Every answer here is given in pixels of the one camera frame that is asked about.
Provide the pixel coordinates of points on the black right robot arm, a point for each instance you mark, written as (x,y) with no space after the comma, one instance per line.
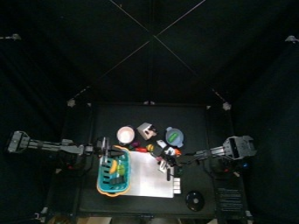
(234,148)

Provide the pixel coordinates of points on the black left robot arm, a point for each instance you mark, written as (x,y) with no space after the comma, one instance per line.
(47,144)

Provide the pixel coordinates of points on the orange toy carrot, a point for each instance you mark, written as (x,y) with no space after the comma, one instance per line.
(178,152)

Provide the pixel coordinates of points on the yellow toy banana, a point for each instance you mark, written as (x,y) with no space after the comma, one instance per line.
(114,166)

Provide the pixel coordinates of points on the purple toy eggplant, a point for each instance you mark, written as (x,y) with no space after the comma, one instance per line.
(135,144)

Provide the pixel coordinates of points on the white toy pot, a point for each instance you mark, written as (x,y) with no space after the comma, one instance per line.
(126,135)

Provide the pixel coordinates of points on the green toy pepper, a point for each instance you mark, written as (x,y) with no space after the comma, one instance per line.
(122,170)

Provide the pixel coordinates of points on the yellow toy corn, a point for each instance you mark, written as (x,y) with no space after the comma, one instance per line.
(150,147)

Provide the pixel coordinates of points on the white rectangular block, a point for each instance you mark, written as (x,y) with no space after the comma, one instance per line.
(176,185)

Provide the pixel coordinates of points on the grey-blue round lid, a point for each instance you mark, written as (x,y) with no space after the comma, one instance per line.
(174,137)

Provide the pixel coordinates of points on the green toy vegetable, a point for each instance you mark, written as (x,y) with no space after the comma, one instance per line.
(175,135)

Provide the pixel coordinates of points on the grey white toy box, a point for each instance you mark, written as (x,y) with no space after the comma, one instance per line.
(146,131)

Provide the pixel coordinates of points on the teal basket orange rim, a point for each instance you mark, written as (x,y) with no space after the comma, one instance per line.
(104,182)

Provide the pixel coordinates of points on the black round disc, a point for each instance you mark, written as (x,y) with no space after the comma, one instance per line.
(194,200)

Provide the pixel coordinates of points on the metal frame bracket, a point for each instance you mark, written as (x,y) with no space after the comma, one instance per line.
(291,38)
(148,102)
(71,102)
(226,106)
(15,37)

